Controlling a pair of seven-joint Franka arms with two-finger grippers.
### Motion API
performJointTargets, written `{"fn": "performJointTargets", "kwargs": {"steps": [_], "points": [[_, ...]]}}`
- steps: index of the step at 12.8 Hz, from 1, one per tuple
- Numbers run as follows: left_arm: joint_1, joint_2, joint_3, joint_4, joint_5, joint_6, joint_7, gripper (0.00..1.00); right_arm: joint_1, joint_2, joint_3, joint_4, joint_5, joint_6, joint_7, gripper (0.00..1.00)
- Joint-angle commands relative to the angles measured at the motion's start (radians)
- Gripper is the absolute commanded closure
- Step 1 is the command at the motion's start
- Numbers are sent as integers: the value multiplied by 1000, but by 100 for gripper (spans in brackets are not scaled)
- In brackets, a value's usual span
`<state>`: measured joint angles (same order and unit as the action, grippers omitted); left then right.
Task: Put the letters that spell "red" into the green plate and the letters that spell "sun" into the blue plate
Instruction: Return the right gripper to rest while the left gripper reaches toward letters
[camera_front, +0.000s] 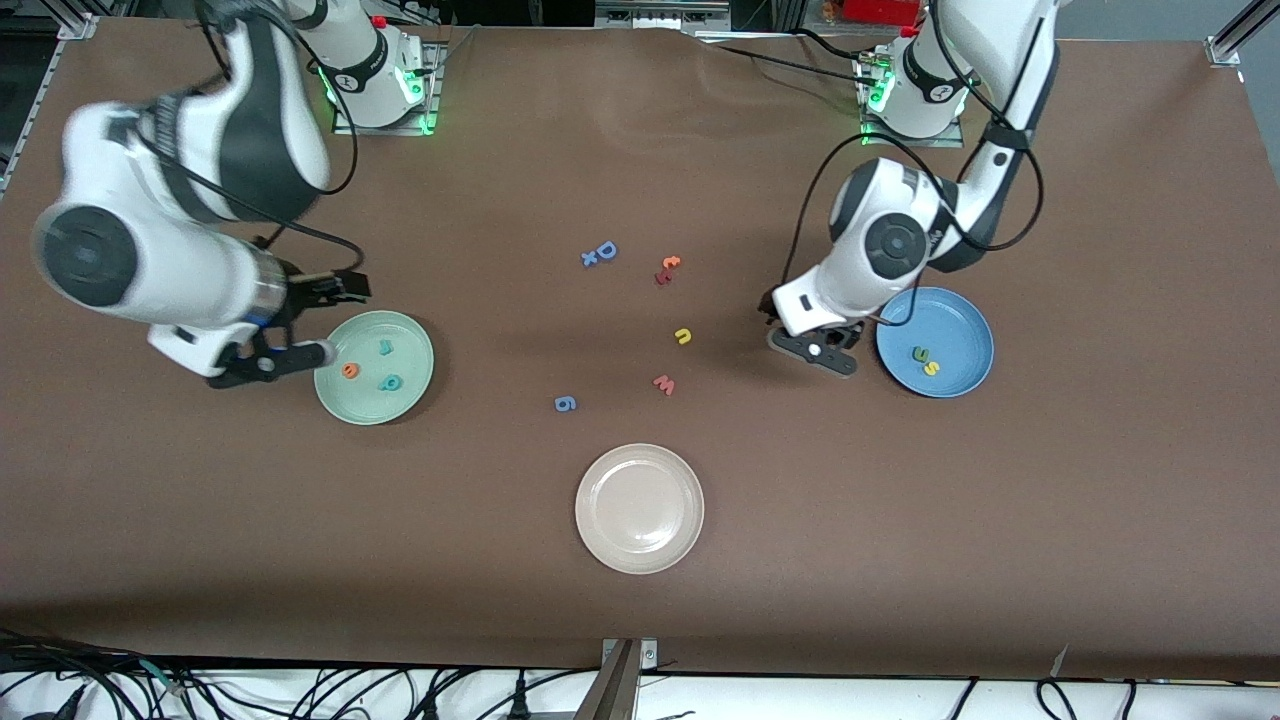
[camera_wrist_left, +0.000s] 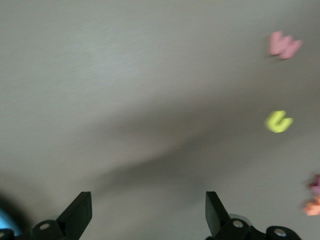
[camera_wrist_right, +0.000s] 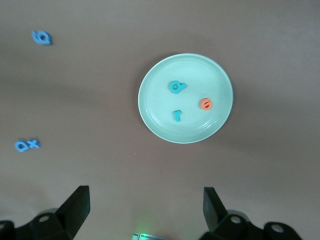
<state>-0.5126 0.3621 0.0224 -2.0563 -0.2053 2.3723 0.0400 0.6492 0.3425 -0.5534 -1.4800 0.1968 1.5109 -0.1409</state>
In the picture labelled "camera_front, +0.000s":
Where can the teal foam letter p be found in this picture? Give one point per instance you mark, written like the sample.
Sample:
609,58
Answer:
383,383

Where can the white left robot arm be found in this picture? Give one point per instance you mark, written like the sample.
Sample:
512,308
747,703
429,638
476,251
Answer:
860,280

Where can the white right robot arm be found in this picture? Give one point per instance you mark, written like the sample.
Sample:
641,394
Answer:
180,270

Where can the pale green plate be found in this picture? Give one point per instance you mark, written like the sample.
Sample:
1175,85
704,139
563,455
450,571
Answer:
400,335

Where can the blue plate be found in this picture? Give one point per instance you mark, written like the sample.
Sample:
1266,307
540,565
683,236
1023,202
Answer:
960,320

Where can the pink foam letter w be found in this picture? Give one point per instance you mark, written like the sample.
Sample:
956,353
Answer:
664,386

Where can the blue foam digit 6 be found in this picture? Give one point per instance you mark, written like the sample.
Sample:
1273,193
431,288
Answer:
558,404

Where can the blue foam letter D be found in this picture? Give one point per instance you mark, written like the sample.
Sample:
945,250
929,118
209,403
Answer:
600,248

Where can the beige plate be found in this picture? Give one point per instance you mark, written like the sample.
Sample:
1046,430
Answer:
640,510

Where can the red box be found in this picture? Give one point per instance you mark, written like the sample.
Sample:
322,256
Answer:
880,10

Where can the grey equipment rack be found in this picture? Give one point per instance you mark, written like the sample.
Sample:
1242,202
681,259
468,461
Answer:
660,15

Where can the grey tape strip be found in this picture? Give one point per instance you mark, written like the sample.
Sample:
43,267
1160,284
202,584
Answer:
1060,662

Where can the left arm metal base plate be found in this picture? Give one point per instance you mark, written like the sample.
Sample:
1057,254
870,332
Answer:
920,142

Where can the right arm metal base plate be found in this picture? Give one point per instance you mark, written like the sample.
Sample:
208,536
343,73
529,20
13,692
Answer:
434,90

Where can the aluminium frame profile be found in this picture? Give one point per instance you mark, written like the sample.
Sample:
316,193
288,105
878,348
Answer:
80,28
1225,48

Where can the metal table edge bracket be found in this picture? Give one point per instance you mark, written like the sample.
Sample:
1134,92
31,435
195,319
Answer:
615,685

